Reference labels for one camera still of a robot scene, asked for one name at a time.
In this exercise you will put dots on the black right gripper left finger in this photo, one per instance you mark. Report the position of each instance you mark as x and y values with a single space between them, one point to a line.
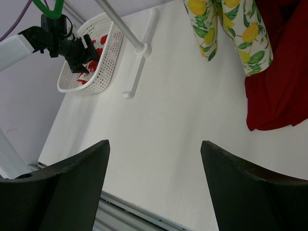
60 197

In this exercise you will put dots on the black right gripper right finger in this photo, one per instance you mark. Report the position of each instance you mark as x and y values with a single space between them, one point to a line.
248 197

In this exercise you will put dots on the lemon print skirt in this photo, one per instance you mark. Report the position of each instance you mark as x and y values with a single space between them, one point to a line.
241 21

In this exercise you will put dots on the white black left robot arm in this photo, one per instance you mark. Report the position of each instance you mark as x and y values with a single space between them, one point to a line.
51 35

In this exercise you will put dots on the red garment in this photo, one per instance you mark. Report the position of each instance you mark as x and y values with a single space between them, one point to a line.
278 96

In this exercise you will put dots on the white metal clothes rack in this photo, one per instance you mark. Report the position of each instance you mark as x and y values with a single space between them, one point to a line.
142 49

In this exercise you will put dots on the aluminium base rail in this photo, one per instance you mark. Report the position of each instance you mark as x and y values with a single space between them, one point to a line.
115 214

